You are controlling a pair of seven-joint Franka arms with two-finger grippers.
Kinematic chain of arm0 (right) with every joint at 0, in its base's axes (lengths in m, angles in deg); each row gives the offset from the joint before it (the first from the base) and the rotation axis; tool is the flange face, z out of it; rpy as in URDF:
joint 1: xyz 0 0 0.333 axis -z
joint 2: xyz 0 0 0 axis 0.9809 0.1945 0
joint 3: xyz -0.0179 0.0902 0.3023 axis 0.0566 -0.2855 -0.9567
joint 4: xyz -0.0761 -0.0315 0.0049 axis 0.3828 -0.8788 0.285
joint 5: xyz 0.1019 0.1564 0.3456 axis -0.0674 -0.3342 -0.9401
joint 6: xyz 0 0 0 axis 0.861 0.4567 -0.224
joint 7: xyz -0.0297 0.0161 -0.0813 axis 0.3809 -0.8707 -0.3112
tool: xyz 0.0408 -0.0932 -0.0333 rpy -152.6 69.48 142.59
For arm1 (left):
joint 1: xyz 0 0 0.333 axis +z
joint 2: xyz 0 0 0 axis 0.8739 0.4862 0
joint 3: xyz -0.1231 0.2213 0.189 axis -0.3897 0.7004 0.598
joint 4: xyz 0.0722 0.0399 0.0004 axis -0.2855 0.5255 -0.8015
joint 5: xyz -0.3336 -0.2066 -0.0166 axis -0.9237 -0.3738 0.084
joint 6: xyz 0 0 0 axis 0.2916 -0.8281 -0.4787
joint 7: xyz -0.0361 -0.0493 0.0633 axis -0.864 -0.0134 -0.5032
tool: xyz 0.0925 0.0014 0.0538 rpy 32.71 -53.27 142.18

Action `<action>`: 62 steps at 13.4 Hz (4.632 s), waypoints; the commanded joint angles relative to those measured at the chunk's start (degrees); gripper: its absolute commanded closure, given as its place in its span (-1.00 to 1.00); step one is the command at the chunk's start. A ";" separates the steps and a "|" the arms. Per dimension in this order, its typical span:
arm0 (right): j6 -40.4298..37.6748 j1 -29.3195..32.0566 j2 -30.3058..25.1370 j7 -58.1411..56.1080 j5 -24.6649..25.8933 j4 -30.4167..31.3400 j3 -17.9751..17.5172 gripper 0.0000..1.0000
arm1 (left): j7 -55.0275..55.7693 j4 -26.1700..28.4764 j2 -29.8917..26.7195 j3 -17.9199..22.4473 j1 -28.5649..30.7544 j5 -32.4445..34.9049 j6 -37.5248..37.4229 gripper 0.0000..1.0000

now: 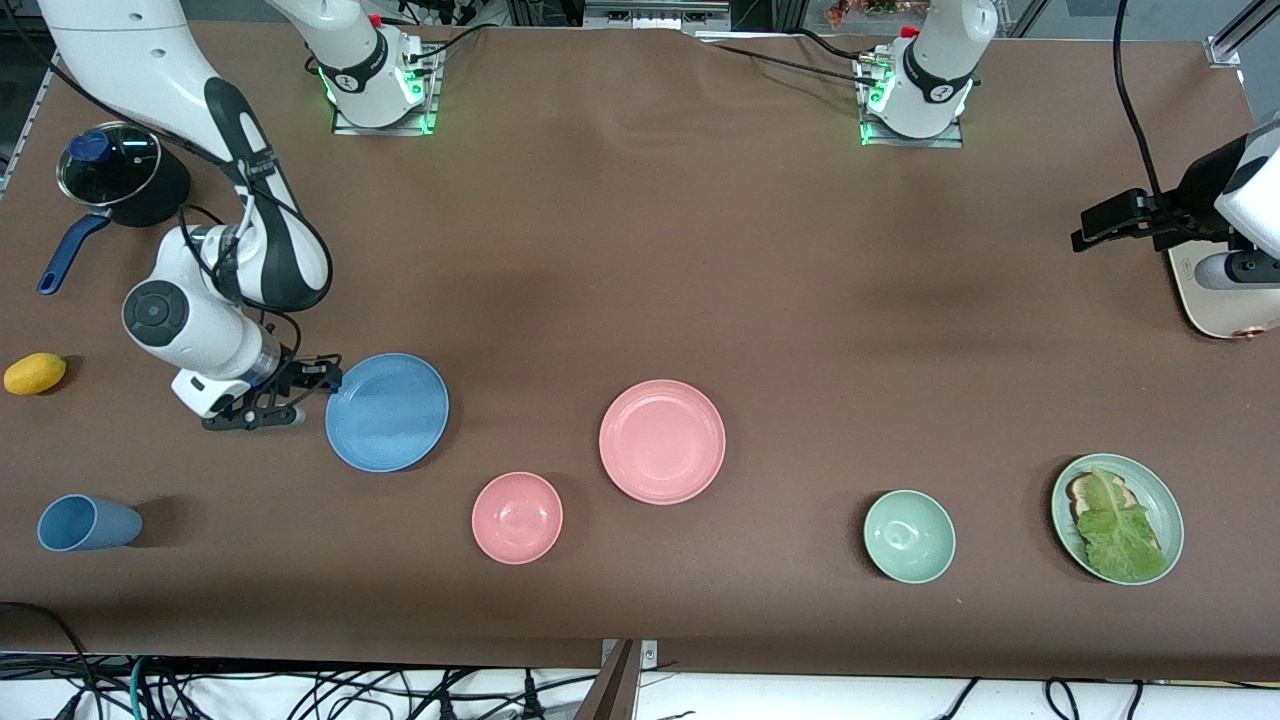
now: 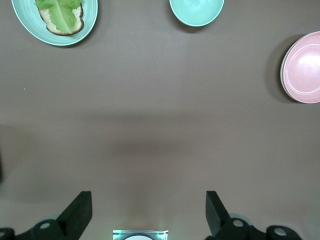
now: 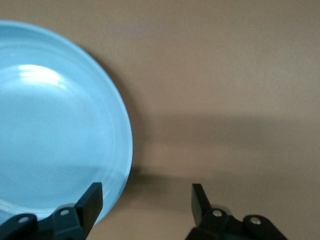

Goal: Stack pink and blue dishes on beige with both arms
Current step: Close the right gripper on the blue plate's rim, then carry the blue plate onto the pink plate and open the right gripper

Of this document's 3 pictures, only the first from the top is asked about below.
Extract blue plate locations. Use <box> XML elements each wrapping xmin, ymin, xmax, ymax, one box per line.
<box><xmin>325</xmin><ymin>353</ymin><xmax>451</xmax><ymax>473</ymax></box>

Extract pink plate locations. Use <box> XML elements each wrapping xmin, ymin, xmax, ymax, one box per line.
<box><xmin>599</xmin><ymin>379</ymin><xmax>727</xmax><ymax>506</ymax></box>

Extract blue cup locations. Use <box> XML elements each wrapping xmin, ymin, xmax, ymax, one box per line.
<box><xmin>37</xmin><ymin>494</ymin><xmax>144</xmax><ymax>553</ymax></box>

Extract small pink bowl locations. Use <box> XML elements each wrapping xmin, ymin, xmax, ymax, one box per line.
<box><xmin>471</xmin><ymin>471</ymin><xmax>564</xmax><ymax>566</ymax></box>

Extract yellow lemon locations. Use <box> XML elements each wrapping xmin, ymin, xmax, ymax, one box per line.
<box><xmin>3</xmin><ymin>352</ymin><xmax>68</xmax><ymax>396</ymax></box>

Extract bread slice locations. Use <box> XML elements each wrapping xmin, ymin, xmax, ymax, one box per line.
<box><xmin>1066</xmin><ymin>472</ymin><xmax>1131</xmax><ymax>521</ymax></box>

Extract green plate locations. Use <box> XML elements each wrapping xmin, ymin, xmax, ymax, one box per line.
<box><xmin>1050</xmin><ymin>453</ymin><xmax>1185</xmax><ymax>586</ymax></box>

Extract green lettuce leaf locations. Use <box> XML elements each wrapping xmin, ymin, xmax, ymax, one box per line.
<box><xmin>1075</xmin><ymin>467</ymin><xmax>1169</xmax><ymax>583</ymax></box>

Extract orange flowers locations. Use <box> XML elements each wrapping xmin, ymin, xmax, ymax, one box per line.
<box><xmin>825</xmin><ymin>0</ymin><xmax>931</xmax><ymax>28</ymax></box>

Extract brown table cover mat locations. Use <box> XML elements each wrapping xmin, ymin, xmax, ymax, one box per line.
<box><xmin>0</xmin><ymin>18</ymin><xmax>1280</xmax><ymax>683</ymax></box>

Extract small green bowl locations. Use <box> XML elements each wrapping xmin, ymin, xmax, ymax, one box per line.
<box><xmin>863</xmin><ymin>489</ymin><xmax>957</xmax><ymax>585</ymax></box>

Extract white power strip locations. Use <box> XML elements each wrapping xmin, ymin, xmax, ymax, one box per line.
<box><xmin>395</xmin><ymin>0</ymin><xmax>481</xmax><ymax>26</ymax></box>

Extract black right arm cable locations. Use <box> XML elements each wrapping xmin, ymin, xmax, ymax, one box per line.
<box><xmin>178</xmin><ymin>150</ymin><xmax>336</xmax><ymax>336</ymax></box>

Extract aluminium frame rail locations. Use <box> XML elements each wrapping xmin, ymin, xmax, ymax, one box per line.
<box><xmin>0</xmin><ymin>45</ymin><xmax>51</xmax><ymax>196</ymax></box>
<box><xmin>1205</xmin><ymin>0</ymin><xmax>1280</xmax><ymax>69</ymax></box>

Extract black pot with blue handle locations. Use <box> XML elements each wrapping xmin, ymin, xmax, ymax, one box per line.
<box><xmin>37</xmin><ymin>121</ymin><xmax>193</xmax><ymax>297</ymax></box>

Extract black base cable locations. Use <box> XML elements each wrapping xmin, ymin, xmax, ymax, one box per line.
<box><xmin>400</xmin><ymin>22</ymin><xmax>491</xmax><ymax>63</ymax></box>
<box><xmin>690</xmin><ymin>30</ymin><xmax>881</xmax><ymax>86</ymax></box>

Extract dark brown post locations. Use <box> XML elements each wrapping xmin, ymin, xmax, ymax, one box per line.
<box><xmin>573</xmin><ymin>640</ymin><xmax>641</xmax><ymax>720</ymax></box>

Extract aluminium frame beam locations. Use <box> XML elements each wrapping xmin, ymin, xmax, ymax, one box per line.
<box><xmin>583</xmin><ymin>0</ymin><xmax>733</xmax><ymax>31</ymax></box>

